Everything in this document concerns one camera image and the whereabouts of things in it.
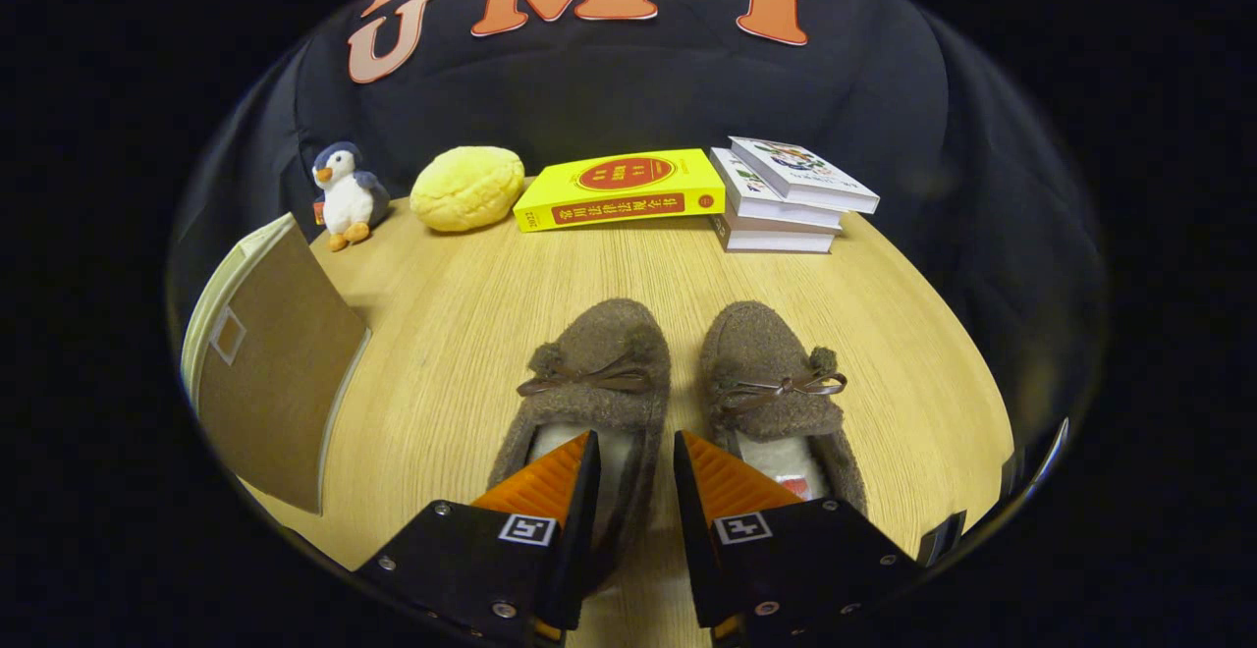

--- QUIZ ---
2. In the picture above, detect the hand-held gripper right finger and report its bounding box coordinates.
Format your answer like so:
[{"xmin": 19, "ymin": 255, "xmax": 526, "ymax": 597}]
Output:
[{"xmin": 673, "ymin": 429, "xmax": 924, "ymax": 644}]

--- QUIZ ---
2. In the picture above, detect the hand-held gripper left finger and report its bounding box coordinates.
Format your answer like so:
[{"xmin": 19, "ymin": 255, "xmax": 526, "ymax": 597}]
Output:
[{"xmin": 355, "ymin": 430, "xmax": 602, "ymax": 644}]

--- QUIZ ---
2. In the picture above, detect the brown fuzzy shoe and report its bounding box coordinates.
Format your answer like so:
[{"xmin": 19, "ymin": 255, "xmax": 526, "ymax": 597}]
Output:
[
  {"xmin": 699, "ymin": 300, "xmax": 869, "ymax": 516},
  {"xmin": 488, "ymin": 297, "xmax": 673, "ymax": 595}
]

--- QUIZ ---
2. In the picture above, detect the brown fabric storage box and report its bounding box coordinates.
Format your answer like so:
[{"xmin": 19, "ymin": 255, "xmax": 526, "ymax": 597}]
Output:
[{"xmin": 180, "ymin": 212, "xmax": 374, "ymax": 516}]

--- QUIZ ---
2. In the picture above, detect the yellow book with red label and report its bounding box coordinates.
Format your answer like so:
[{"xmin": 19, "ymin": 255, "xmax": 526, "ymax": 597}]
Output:
[{"xmin": 513, "ymin": 148, "xmax": 727, "ymax": 234}]

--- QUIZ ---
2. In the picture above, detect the yellow round plush bun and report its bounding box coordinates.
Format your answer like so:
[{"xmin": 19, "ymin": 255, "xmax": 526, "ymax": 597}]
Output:
[{"xmin": 410, "ymin": 145, "xmax": 526, "ymax": 233}]

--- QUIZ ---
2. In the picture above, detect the white book with illustrated cover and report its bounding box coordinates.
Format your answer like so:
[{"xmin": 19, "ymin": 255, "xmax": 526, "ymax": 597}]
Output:
[{"xmin": 728, "ymin": 135, "xmax": 881, "ymax": 215}]

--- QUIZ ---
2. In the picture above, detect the penguin plush toy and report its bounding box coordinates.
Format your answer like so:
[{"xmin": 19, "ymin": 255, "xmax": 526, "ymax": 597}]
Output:
[{"xmin": 311, "ymin": 141, "xmax": 392, "ymax": 252}]

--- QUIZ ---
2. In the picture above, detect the black backdrop cloth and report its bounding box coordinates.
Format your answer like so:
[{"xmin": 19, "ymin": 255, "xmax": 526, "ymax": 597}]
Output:
[{"xmin": 167, "ymin": 0, "xmax": 1109, "ymax": 453}]

